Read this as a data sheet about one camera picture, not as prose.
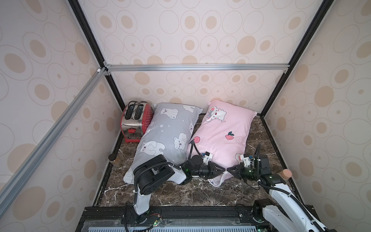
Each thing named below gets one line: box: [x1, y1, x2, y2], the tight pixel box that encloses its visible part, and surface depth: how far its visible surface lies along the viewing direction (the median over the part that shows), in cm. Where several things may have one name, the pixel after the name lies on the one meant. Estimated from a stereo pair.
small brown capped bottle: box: [108, 153, 118, 165], surface depth 86 cm
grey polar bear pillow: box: [123, 102, 203, 185], surface depth 92 cm
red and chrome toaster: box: [120, 101, 155, 144], surface depth 99 cm
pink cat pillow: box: [186, 100, 257, 188], surface depth 97 cm
